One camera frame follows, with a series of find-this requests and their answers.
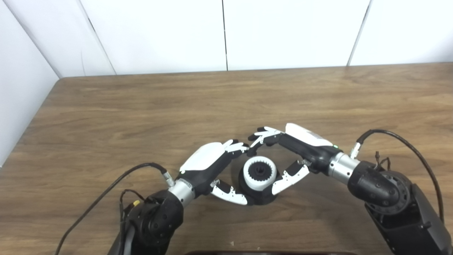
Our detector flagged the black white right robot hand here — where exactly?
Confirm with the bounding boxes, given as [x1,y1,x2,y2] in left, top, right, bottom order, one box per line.
[248,123,343,196]

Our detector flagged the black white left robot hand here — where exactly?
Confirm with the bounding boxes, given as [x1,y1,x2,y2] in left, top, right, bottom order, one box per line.
[175,139,250,206]

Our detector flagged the white toothed plastic ring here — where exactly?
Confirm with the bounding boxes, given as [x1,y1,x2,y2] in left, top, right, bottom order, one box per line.
[243,156,277,192]

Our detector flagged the round black plastic part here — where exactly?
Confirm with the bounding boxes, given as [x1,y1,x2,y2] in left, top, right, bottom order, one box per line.
[238,165,280,206]

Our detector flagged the thin black wire bundle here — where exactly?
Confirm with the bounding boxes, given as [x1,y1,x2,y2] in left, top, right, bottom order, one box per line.
[373,151,391,171]

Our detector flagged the thin wire with yellow plug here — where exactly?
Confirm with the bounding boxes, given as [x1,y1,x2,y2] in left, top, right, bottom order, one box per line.
[119,189,145,227]

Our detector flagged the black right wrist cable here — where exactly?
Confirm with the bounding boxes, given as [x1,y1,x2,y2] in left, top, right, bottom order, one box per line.
[350,129,445,223]

